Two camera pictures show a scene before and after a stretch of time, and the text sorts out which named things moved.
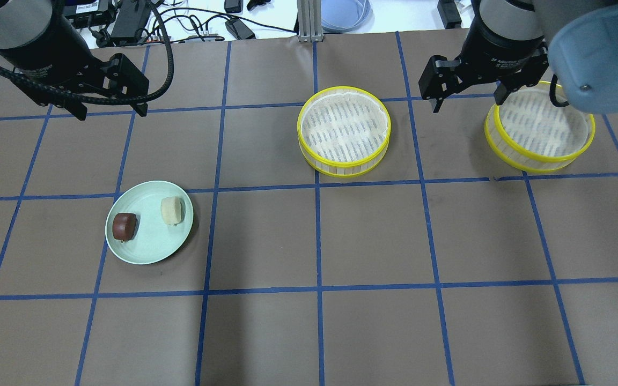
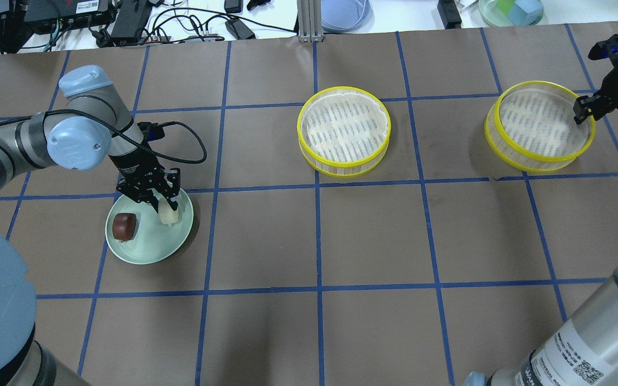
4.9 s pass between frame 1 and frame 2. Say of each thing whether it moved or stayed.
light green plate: stayed
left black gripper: moved
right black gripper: moved
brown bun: stayed
